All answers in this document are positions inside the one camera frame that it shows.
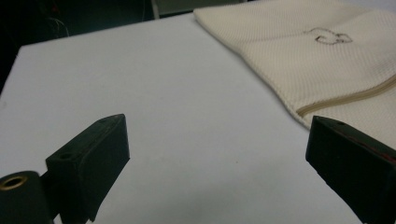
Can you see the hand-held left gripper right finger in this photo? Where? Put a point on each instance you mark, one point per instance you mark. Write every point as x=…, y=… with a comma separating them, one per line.
x=351, y=161

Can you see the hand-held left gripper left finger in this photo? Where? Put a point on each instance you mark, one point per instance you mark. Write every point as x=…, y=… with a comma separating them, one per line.
x=90, y=158

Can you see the cream mesh zipper laundry bag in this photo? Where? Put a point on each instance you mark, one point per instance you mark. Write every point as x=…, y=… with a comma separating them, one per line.
x=311, y=59

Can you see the white metal stand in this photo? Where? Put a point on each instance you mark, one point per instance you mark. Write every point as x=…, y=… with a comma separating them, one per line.
x=155, y=8

